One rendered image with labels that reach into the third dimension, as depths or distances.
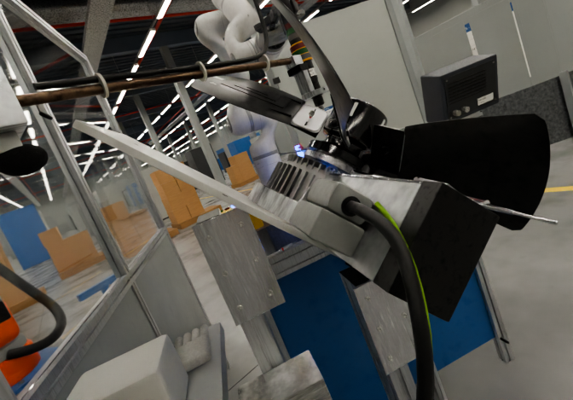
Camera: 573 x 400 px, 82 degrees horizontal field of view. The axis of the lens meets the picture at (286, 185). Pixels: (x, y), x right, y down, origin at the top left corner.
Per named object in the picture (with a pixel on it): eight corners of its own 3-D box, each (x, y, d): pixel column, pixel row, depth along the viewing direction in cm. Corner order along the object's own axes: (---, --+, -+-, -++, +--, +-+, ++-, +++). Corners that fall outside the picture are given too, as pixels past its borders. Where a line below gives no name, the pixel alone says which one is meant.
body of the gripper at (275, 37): (293, 44, 94) (303, 28, 83) (260, 55, 92) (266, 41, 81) (283, 18, 93) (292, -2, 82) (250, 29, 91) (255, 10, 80)
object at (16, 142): (4, 178, 35) (-19, 135, 34) (1, 184, 37) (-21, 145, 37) (57, 164, 38) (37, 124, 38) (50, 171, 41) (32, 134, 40)
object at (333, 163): (373, 187, 66) (378, 178, 66) (315, 153, 63) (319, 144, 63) (345, 182, 80) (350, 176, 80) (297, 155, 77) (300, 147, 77)
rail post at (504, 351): (506, 363, 140) (452, 194, 129) (499, 357, 144) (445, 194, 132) (514, 358, 140) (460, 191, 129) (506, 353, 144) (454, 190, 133)
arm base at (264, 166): (253, 203, 152) (240, 165, 150) (287, 188, 160) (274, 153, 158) (270, 203, 135) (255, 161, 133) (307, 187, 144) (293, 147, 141)
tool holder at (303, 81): (315, 94, 73) (298, 50, 71) (292, 105, 78) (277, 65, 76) (336, 88, 79) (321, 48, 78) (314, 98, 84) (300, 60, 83)
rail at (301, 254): (249, 292, 114) (240, 272, 113) (247, 288, 118) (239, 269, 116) (460, 191, 129) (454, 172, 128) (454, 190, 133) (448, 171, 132)
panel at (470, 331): (324, 437, 125) (259, 286, 116) (324, 436, 126) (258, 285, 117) (495, 337, 140) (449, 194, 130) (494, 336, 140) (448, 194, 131)
